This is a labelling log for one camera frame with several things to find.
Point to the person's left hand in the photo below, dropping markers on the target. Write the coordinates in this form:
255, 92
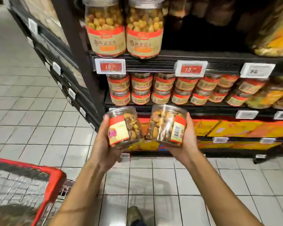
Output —
101, 153

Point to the person's right hand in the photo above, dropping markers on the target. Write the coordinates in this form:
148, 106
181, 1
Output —
188, 150

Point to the red-label clear nut jar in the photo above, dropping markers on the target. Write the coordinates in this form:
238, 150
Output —
125, 129
165, 125

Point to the black metal store shelf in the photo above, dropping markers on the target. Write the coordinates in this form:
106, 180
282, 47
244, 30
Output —
151, 66

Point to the row of large nut jars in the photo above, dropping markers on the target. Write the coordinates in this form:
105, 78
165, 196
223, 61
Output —
276, 30

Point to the person's right forearm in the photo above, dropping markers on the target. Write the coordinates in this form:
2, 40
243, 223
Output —
221, 195

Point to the person's left forearm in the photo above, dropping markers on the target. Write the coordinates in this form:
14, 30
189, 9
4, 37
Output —
80, 195

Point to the person's shoe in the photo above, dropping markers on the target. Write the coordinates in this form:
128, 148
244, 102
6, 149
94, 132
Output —
136, 216

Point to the flat yellow box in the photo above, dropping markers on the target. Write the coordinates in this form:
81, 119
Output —
141, 146

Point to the long orange yellow box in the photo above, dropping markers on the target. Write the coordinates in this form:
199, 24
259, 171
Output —
254, 129

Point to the large white price tag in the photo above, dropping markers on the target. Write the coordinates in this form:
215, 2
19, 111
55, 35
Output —
110, 66
257, 70
191, 68

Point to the colourful stocked shelving unit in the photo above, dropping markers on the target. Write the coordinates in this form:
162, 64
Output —
52, 49

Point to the row of brown jars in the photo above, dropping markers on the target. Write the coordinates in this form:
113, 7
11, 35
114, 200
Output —
203, 9

